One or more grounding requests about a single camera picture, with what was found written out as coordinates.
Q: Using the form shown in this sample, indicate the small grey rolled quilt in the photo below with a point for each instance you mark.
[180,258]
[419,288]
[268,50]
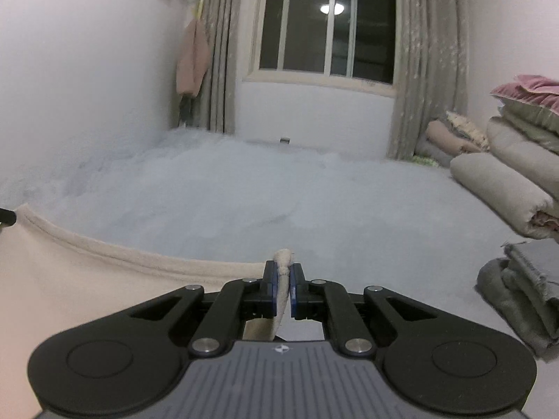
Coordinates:
[430,150]

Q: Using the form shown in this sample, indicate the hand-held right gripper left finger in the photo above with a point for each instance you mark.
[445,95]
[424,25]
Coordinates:
[273,290]

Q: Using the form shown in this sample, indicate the folded grey clothes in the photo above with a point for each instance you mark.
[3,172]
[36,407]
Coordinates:
[519,297]

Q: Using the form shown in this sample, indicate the beige and black sweatshirt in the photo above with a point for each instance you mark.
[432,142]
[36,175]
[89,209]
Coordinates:
[87,288]

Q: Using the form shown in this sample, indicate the grey patterned curtain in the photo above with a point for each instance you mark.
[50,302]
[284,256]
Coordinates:
[428,65]
[222,52]

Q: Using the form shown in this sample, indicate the pink pillow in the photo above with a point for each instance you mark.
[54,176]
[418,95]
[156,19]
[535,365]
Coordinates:
[533,85]

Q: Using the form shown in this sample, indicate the grey-green folded quilt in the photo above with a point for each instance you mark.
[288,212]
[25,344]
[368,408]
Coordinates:
[533,112]

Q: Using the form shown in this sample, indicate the pink-beige rolled quilt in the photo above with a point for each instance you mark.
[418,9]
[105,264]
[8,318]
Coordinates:
[445,137]

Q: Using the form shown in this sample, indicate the white-framed window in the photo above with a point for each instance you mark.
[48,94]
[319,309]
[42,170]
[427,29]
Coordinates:
[327,26]

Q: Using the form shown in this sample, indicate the green patterned cloth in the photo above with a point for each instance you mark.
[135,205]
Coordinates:
[423,160]

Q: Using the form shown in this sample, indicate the pink hanging garment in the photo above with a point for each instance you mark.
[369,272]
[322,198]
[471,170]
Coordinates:
[192,59]

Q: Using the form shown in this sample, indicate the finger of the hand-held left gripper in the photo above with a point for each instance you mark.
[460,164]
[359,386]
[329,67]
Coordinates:
[6,217]

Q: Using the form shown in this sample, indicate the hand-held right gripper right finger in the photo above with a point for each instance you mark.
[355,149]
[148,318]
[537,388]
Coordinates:
[293,292]

